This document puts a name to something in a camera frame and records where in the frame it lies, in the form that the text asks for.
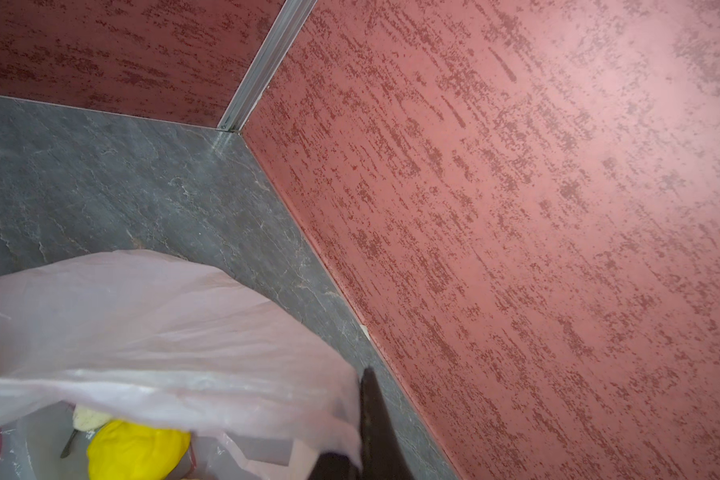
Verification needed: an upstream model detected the pink plastic bag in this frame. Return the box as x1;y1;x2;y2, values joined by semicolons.
0;250;362;466

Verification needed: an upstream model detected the beige fake bread piece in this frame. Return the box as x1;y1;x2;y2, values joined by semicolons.
72;404;113;432

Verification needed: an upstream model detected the yellow fake lemon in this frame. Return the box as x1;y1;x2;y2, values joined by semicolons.
86;420;191;480

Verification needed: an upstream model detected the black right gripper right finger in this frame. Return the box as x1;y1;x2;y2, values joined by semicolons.
360;367;414;480

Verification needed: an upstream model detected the left back corner aluminium profile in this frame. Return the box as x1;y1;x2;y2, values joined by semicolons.
217;0;318;133

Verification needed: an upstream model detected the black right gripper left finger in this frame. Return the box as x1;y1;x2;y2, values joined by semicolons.
307;453;360;480

